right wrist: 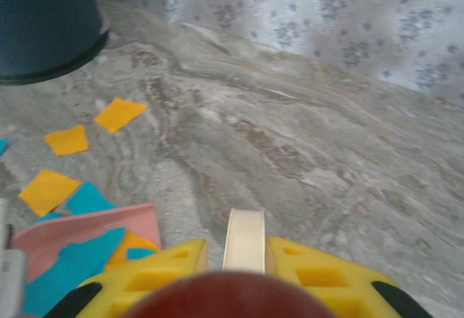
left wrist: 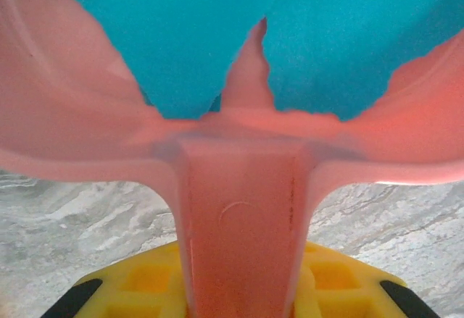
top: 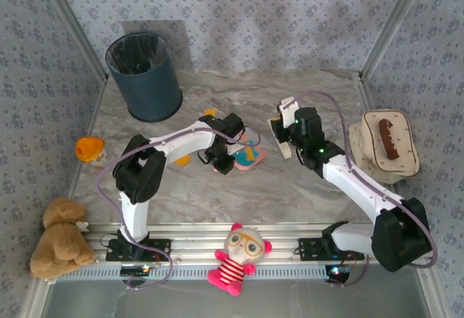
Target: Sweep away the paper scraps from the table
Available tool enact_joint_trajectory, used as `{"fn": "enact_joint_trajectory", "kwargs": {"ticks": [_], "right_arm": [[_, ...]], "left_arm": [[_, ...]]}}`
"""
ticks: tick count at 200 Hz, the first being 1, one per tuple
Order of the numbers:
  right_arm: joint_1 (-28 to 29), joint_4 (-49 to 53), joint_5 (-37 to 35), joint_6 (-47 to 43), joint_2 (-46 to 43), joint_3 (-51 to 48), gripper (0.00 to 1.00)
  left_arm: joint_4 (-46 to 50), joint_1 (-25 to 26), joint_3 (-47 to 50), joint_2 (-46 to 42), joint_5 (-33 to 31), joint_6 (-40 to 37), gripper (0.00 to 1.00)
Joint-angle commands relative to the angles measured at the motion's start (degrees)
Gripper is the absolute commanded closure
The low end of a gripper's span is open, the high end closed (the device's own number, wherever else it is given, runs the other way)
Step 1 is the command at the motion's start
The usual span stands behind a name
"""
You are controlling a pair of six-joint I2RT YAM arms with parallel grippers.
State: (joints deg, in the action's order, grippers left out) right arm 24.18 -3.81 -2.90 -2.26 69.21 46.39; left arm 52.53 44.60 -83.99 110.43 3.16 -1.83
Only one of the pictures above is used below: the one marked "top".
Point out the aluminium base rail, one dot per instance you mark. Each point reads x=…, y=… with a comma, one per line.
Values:
x=203, y=240

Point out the pink dustpan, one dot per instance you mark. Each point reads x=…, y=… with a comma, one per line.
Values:
x=242, y=167

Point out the black controller board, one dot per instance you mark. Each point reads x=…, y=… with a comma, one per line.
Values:
x=337, y=271
x=134, y=271

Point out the cream hand brush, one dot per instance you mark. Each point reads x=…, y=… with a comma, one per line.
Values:
x=284, y=149

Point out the brown toy pastry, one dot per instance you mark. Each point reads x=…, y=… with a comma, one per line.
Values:
x=388, y=140

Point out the pink white plush doll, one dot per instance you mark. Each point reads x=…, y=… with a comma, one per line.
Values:
x=239, y=245

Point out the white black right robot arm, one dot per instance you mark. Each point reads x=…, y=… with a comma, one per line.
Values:
x=355, y=184

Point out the aluminium frame post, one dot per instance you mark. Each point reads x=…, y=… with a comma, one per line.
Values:
x=396, y=24
x=74, y=24

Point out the grey square wall panel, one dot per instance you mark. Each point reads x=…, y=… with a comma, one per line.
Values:
x=181, y=42

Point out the orange lid yogurt cup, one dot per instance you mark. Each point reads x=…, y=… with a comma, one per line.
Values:
x=87, y=149

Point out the blue paper scrap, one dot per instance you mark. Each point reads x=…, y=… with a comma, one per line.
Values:
x=240, y=158

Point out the cream fabric pouch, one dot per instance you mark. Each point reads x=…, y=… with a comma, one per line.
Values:
x=406, y=140

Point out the brown teddy bear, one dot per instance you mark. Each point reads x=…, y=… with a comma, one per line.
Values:
x=61, y=242

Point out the dark blue trash bin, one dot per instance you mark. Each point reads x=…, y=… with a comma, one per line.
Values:
x=152, y=86

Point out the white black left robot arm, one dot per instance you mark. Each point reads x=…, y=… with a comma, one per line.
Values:
x=181, y=142

